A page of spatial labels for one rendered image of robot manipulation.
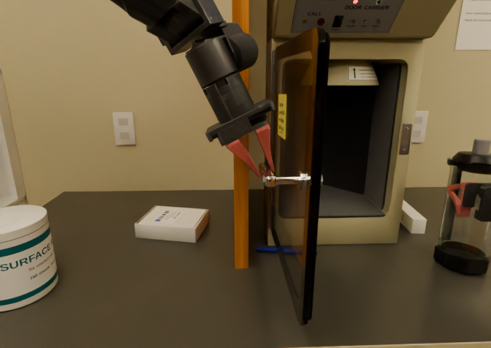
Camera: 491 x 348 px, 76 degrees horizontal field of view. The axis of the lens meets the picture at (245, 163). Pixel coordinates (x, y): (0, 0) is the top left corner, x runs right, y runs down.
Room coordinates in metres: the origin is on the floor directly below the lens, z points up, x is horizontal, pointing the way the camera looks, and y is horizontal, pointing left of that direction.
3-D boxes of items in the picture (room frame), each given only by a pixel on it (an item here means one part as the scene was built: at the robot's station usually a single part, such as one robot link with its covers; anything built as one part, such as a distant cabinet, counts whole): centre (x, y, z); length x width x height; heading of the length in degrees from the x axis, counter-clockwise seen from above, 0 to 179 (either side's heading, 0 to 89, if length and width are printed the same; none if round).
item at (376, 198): (0.81, -0.21, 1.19); 0.26 x 0.24 x 0.35; 92
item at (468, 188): (0.58, -0.44, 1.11); 0.09 x 0.07 x 0.07; 1
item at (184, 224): (0.77, 0.19, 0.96); 0.16 x 0.12 x 0.04; 80
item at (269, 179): (0.44, -0.05, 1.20); 0.10 x 0.05 x 0.03; 4
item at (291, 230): (0.52, -0.07, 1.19); 0.30 x 0.01 x 0.40; 4
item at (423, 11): (0.63, -0.22, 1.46); 0.32 x 0.11 x 0.10; 92
